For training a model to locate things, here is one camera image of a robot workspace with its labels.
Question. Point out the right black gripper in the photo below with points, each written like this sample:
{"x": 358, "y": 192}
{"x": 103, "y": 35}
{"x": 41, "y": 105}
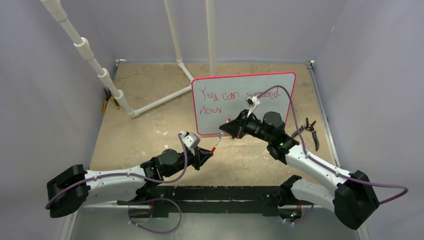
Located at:
{"x": 237, "y": 127}

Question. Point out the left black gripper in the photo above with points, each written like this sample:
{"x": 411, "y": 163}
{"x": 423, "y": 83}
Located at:
{"x": 201, "y": 155}

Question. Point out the white red marker pen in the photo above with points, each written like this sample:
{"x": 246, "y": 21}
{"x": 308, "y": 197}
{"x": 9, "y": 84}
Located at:
{"x": 219, "y": 139}

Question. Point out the pink framed whiteboard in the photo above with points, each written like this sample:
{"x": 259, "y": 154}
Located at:
{"x": 217, "y": 99}

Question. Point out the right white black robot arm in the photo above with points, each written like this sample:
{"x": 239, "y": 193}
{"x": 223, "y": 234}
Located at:
{"x": 348, "y": 195}

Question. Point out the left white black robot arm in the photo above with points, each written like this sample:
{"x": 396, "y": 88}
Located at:
{"x": 77, "y": 187}

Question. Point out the black tool by whiteboard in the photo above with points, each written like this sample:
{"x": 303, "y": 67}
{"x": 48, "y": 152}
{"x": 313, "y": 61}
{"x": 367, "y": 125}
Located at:
{"x": 309, "y": 127}

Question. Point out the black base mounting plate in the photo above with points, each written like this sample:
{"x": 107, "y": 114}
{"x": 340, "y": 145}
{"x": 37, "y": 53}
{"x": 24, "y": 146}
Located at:
{"x": 269, "y": 201}

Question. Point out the yellow black pliers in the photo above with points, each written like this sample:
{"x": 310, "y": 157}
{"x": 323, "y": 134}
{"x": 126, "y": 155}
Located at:
{"x": 109, "y": 97}

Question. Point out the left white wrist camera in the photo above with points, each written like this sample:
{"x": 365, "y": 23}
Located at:
{"x": 190, "y": 140}

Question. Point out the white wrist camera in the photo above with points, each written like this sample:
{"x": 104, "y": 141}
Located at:
{"x": 190, "y": 140}
{"x": 252, "y": 102}

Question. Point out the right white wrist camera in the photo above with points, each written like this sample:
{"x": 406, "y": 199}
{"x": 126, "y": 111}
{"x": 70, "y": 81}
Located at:
{"x": 252, "y": 102}

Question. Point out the aluminium rail frame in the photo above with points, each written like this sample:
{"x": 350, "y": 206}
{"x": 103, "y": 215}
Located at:
{"x": 227, "y": 143}

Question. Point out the white PVC pipe frame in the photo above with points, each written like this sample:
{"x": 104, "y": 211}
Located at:
{"x": 139, "y": 24}

